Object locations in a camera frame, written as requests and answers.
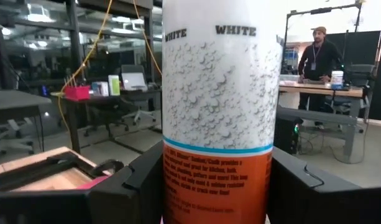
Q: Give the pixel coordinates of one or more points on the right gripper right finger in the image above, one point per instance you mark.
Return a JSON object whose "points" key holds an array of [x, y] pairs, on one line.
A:
{"points": [[317, 199]]}

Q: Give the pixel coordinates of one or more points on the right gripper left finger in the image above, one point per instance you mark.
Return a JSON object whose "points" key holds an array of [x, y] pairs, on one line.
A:
{"points": [[137, 193]]}

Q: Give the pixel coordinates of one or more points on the orange sealant tube with nozzle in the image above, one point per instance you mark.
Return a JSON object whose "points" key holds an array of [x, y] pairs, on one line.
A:
{"points": [[221, 93]]}

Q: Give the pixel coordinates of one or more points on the black table clamp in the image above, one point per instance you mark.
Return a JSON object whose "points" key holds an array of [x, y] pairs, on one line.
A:
{"points": [[109, 161]]}

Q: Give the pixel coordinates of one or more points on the black computer tower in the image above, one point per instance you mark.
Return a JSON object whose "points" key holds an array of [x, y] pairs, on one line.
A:
{"points": [[285, 137]]}

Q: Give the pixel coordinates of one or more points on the grey office chair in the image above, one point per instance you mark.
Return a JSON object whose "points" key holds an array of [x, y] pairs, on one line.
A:
{"points": [[137, 105]]}

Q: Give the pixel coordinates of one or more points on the black desk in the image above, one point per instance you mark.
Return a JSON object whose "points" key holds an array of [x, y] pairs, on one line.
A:
{"points": [[73, 124]]}

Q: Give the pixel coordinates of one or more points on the green and white box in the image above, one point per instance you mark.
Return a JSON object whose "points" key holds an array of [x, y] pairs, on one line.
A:
{"points": [[114, 85]]}

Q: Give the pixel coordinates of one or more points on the wooden top work table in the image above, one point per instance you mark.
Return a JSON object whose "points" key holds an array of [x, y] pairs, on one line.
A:
{"points": [[302, 90]]}

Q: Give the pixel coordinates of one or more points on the white and blue box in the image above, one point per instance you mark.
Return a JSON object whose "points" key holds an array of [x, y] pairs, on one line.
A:
{"points": [[100, 88]]}

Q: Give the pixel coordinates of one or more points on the white laptop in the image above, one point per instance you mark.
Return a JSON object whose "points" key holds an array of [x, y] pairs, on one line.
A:
{"points": [[134, 81]]}

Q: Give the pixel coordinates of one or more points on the red plastic bin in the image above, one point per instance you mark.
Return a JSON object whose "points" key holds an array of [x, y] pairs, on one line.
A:
{"points": [[77, 93]]}

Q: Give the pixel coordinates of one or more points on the white and blue container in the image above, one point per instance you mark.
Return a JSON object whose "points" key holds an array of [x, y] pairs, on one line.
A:
{"points": [[337, 81]]}

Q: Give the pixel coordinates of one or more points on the black office chair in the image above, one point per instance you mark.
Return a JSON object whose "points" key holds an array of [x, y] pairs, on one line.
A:
{"points": [[359, 74]]}

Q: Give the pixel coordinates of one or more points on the black partition panel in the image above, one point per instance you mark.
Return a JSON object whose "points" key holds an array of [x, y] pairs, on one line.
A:
{"points": [[379, 77]]}

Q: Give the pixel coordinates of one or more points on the person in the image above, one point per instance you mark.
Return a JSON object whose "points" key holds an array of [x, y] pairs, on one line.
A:
{"points": [[320, 59]]}

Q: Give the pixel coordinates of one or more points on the grey desk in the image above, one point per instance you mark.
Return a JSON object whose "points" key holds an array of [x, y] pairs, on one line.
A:
{"points": [[16, 99]]}

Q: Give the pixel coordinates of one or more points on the black light stand frame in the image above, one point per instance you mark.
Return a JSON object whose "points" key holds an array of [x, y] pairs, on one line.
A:
{"points": [[320, 11]]}

